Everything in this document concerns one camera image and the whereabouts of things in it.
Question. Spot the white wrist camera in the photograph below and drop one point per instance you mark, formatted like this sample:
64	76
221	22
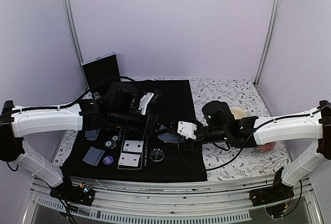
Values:
184	129
148	99

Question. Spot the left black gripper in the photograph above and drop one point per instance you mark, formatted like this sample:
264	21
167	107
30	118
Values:
151	130

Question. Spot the cream white cup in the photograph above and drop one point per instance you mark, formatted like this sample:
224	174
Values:
238	113

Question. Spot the black poker mat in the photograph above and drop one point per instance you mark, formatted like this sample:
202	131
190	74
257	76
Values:
178	165

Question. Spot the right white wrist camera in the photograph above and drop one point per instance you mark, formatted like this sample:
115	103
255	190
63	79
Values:
184	129

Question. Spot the aluminium poker chip case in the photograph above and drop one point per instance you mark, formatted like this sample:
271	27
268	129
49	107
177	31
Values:
99	69

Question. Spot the floral white tablecloth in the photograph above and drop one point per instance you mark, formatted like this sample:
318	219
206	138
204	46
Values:
220	163

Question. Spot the aluminium front rail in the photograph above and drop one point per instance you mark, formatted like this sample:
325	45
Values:
199	202

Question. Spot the left chip stack in case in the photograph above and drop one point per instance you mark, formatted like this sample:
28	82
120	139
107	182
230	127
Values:
96	95

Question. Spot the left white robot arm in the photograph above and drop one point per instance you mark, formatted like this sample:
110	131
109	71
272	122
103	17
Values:
18	121

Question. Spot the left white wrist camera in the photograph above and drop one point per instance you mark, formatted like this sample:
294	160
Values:
148	99

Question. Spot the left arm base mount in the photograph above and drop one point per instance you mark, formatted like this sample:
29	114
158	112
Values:
82	194

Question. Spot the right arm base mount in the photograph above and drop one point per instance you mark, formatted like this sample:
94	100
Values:
278	191

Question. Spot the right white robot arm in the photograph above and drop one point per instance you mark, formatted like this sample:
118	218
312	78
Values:
254	131

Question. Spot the purple small blind button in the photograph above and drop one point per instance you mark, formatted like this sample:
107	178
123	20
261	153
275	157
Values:
108	160

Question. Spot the left aluminium frame post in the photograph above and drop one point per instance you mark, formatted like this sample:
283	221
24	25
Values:
72	29

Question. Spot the red patterned bowl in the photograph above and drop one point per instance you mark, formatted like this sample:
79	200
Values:
266	147

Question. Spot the blue playing card deck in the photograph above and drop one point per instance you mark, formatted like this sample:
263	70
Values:
168	137

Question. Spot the aluminium frame post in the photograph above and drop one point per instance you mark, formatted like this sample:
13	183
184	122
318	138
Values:
72	29
267	42

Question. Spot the face-up diamond card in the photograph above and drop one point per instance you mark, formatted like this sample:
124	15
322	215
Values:
129	160

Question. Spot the face-up clubs card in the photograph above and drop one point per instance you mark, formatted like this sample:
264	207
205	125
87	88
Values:
132	146

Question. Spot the right aluminium frame post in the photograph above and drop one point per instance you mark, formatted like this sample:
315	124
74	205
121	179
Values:
267	42

